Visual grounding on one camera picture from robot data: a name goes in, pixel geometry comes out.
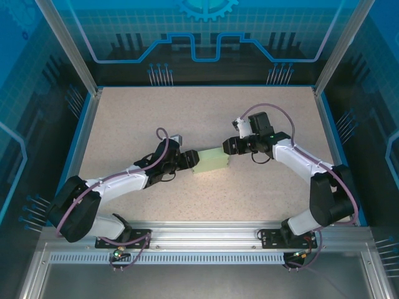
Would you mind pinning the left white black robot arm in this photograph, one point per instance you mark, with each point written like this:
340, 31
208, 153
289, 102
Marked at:
124, 183

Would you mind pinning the aluminium side rail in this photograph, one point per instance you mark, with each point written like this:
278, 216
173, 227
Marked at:
335, 155
76, 155

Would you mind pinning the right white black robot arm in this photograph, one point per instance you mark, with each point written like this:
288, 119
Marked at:
296, 159

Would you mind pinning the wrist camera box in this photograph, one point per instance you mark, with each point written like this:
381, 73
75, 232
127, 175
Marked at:
176, 138
243, 127

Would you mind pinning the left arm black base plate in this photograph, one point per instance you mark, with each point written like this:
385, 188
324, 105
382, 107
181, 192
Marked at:
140, 236

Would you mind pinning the pale green paper box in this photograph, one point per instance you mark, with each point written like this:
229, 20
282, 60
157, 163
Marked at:
212, 160

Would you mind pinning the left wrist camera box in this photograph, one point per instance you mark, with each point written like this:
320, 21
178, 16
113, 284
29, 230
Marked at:
176, 138

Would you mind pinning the blue printed side wall panel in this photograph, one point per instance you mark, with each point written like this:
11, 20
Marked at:
374, 124
25, 124

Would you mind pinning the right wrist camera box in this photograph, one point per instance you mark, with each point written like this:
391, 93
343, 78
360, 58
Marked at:
243, 127

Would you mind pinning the blue printed back wall panel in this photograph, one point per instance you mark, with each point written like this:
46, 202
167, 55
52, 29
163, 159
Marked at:
202, 31

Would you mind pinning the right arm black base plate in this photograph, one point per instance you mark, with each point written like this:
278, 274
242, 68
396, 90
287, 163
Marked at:
268, 238

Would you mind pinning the aluminium frame post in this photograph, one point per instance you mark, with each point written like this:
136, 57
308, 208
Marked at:
339, 53
71, 53

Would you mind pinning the aluminium mounting rail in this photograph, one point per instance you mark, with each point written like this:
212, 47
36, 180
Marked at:
202, 236

